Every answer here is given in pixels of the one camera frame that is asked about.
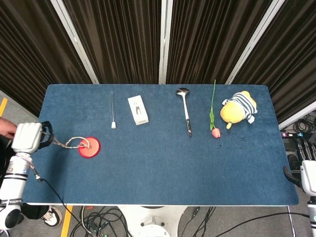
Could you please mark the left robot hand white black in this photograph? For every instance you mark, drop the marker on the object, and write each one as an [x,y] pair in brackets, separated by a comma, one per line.
[27,138]

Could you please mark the bare human hand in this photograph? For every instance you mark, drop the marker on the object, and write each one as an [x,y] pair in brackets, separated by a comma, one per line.
[7,127]

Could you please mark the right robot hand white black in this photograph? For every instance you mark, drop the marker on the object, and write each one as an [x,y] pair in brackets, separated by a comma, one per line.
[308,177]

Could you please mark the red plastic disc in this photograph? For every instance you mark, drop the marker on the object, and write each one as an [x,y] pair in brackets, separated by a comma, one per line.
[93,149]

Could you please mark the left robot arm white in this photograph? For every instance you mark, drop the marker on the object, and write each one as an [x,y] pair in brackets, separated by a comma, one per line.
[14,175]

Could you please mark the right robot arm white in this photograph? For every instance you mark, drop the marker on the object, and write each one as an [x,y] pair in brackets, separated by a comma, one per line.
[312,217]

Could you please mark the black power strip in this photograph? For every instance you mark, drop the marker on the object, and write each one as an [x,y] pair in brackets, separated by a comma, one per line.
[293,134]

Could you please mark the dark pleated curtain panel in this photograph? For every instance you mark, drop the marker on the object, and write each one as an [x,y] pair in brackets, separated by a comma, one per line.
[32,61]
[118,42]
[209,42]
[291,61]

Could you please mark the black trouser leg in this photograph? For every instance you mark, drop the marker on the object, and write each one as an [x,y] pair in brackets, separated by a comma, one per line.
[34,212]

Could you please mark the black white sneaker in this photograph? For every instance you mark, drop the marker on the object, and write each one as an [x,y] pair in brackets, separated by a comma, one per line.
[53,216]

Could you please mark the glass test tube white cap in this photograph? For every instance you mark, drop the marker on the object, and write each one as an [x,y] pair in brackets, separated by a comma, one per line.
[113,125]

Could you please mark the yellow plush toy striped shirt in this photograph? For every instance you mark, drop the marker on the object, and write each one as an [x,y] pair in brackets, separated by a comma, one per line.
[233,113]

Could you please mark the artificial pink tulip green stem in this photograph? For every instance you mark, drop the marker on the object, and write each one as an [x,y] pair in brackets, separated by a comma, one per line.
[216,132]

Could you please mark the white cardboard product box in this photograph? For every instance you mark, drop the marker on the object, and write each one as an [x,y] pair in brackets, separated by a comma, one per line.
[138,111]

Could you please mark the blue fabric table cover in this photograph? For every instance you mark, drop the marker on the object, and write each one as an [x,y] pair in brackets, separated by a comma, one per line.
[160,163]

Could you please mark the white table frame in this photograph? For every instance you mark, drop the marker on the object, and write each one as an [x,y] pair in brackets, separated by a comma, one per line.
[98,204]

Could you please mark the white divider frame post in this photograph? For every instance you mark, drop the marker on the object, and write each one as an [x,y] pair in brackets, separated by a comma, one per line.
[254,42]
[76,44]
[166,42]

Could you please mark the white round pedestal base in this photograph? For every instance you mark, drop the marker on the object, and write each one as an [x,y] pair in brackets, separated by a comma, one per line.
[153,222]

